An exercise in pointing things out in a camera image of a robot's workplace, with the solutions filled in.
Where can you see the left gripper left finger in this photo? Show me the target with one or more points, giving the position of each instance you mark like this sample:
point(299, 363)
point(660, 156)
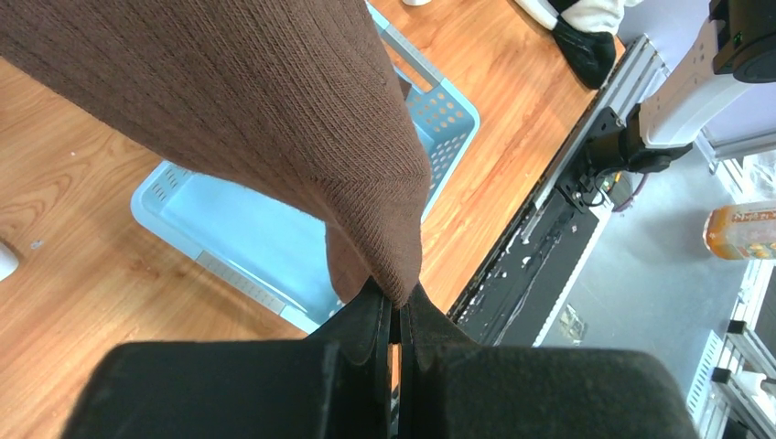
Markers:
point(333, 383)

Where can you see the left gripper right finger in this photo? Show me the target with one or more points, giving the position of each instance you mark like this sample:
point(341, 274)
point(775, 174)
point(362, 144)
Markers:
point(454, 387)

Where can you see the light blue plastic basket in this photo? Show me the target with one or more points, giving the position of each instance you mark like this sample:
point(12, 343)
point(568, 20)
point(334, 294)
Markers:
point(275, 252)

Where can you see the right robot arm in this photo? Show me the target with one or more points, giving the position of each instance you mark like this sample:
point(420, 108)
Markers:
point(734, 50)

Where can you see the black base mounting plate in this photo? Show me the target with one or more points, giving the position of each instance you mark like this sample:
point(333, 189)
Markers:
point(515, 290)

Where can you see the orange drink bottle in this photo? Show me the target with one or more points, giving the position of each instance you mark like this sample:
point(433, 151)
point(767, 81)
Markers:
point(744, 231)

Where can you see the aluminium frame rail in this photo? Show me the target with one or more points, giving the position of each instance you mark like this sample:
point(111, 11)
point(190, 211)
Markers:
point(606, 115)

